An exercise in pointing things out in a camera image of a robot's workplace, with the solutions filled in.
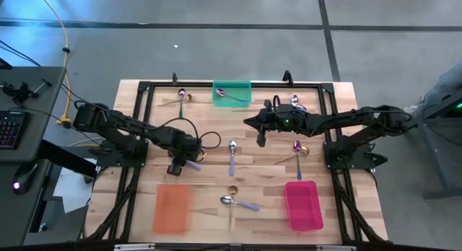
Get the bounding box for black aluminium table frame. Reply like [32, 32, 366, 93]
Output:
[82, 79, 388, 245]

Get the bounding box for white paper sheet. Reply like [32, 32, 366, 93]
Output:
[56, 158, 99, 215]

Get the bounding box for yellow cable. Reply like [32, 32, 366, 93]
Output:
[35, 0, 73, 128]

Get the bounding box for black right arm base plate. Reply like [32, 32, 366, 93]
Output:
[323, 140, 389, 172]

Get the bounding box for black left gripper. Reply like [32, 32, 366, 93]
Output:
[166, 130, 202, 177]

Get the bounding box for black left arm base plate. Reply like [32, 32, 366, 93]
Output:
[96, 137, 149, 169]

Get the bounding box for teal plastic bin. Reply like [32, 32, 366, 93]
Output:
[212, 79, 253, 109]

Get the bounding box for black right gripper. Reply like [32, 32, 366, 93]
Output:
[243, 99, 302, 147]

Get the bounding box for grey office desk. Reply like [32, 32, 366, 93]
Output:
[0, 66, 68, 247]

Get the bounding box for black clamp stand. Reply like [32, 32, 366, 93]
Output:
[0, 79, 53, 104]

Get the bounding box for silver spoon lavender handle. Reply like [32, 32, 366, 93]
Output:
[228, 139, 238, 177]
[184, 159, 202, 172]
[219, 195, 261, 212]
[289, 94, 308, 112]

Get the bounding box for pink plastic bin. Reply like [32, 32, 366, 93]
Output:
[284, 180, 325, 232]

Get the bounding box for black backlit keyboard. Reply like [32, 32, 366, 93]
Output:
[0, 110, 30, 151]

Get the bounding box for orange plastic bin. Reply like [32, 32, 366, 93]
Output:
[151, 183, 193, 235]

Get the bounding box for black computer mouse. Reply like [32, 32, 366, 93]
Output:
[12, 162, 38, 195]

